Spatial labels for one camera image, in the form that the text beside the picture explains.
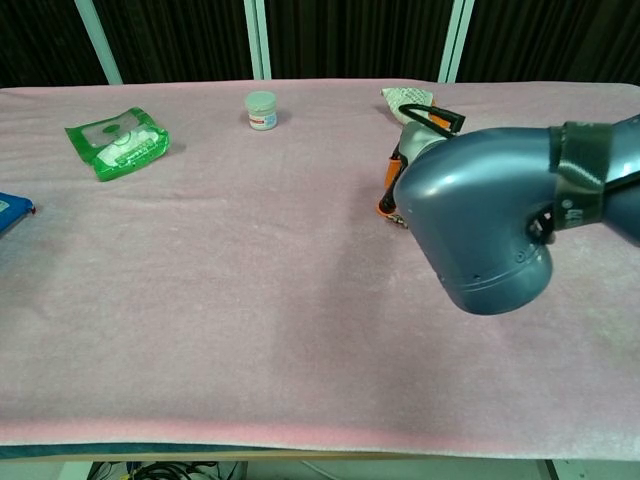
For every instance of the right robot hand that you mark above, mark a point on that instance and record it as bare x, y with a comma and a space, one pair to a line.
417, 137

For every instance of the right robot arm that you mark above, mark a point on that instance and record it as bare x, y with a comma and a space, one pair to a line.
475, 210

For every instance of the white and orange snack packet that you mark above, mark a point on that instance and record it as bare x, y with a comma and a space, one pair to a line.
402, 97

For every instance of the black pleated curtain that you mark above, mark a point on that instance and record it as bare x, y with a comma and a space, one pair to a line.
350, 35

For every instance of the small white jar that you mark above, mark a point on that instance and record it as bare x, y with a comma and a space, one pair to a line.
261, 112

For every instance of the pink table cloth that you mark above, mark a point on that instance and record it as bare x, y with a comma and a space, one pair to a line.
250, 300

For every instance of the green wet wipe packet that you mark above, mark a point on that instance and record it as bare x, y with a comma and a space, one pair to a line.
120, 145

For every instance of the blue snack packet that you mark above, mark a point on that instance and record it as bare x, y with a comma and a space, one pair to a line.
12, 212

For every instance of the white aluminium frame post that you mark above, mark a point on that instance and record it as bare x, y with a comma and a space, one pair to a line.
456, 40
257, 40
100, 45

